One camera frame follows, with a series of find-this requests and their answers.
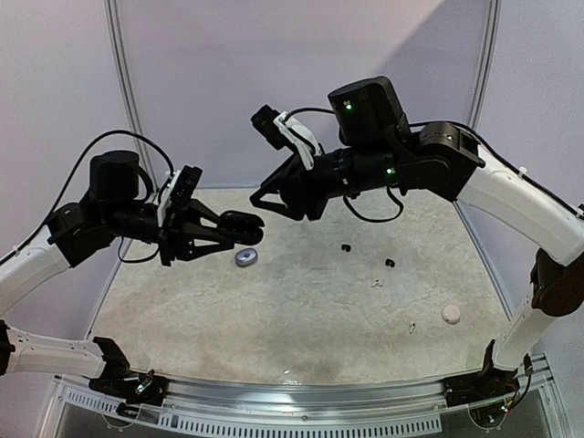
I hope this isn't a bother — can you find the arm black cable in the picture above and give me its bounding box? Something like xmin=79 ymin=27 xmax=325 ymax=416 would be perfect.
xmin=0 ymin=130 xmax=177 ymax=266
xmin=287 ymin=107 xmax=584 ymax=224

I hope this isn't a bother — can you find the right aluminium frame post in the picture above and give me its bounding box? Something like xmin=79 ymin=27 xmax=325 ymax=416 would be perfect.
xmin=445 ymin=0 xmax=502 ymax=196

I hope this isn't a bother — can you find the slotted white cable duct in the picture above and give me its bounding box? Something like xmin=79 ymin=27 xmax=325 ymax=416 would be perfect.
xmin=55 ymin=389 xmax=443 ymax=437

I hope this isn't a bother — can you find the aluminium frame post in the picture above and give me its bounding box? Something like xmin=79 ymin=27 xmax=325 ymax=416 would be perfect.
xmin=445 ymin=0 xmax=502 ymax=196
xmin=103 ymin=0 xmax=160 ymax=197

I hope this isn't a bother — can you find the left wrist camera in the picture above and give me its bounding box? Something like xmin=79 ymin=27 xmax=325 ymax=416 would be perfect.
xmin=157 ymin=165 xmax=203 ymax=227

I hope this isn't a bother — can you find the black earbud charging case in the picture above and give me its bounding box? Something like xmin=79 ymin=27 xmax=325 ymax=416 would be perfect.
xmin=217 ymin=211 xmax=265 ymax=245

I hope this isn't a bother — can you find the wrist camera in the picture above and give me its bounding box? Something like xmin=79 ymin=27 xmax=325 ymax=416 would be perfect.
xmin=157 ymin=165 xmax=203 ymax=227
xmin=251 ymin=105 xmax=324 ymax=171

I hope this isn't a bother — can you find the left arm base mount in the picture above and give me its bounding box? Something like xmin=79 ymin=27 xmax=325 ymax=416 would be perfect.
xmin=89 ymin=368 xmax=170 ymax=406

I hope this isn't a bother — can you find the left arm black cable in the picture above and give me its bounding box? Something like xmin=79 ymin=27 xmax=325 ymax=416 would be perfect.
xmin=0 ymin=130 xmax=177 ymax=266

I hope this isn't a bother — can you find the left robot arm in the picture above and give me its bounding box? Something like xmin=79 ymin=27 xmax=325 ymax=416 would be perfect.
xmin=1 ymin=151 xmax=245 ymax=396

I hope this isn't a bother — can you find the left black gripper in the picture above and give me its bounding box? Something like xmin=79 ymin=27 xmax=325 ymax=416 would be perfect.
xmin=104 ymin=197 xmax=237 ymax=266

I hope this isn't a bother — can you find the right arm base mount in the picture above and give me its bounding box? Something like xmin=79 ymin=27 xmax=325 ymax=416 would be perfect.
xmin=441 ymin=370 xmax=531 ymax=407

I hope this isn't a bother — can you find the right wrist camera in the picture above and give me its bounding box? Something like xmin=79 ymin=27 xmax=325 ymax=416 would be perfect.
xmin=251 ymin=105 xmax=324 ymax=171

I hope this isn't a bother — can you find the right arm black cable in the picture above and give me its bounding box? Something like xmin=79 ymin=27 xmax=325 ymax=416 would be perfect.
xmin=287 ymin=107 xmax=584 ymax=224

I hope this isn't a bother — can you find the white round charging case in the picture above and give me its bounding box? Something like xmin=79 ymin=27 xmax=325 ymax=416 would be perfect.
xmin=442 ymin=304 xmax=462 ymax=325

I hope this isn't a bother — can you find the blue earbud charging case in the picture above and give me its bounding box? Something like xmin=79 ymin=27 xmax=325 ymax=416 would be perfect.
xmin=235 ymin=248 xmax=258 ymax=267

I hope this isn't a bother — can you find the aluminium front rail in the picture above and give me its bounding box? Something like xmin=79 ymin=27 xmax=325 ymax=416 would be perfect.
xmin=53 ymin=353 xmax=553 ymax=419

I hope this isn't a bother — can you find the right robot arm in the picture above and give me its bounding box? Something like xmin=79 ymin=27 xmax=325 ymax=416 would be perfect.
xmin=250 ymin=76 xmax=583 ymax=398

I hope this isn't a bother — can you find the left aluminium frame post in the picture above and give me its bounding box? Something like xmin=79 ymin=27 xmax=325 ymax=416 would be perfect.
xmin=103 ymin=0 xmax=160 ymax=197

